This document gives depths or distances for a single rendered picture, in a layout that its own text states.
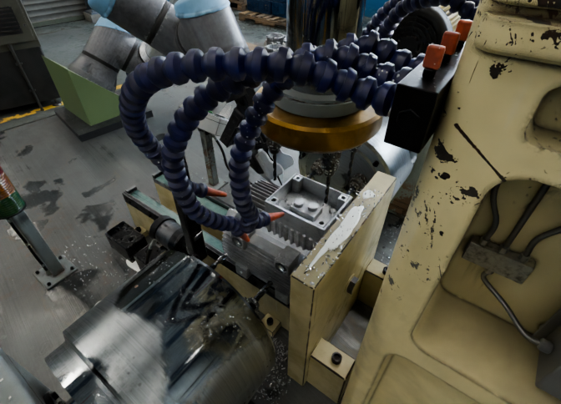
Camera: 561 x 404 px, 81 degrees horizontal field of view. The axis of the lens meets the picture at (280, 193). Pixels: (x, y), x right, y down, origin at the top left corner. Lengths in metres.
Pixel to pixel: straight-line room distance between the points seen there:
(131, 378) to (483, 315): 0.38
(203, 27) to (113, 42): 1.05
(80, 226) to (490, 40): 1.11
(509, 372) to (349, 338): 0.46
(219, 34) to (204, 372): 0.50
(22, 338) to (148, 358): 0.59
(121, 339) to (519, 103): 0.42
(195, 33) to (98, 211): 0.74
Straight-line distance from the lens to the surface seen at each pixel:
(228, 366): 0.45
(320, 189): 0.62
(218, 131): 0.97
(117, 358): 0.43
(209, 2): 0.63
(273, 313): 0.80
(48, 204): 1.32
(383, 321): 0.38
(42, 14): 7.49
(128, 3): 0.72
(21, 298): 1.07
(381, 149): 0.74
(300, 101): 0.42
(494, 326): 0.43
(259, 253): 0.62
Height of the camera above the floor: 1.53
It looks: 41 degrees down
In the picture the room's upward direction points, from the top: straight up
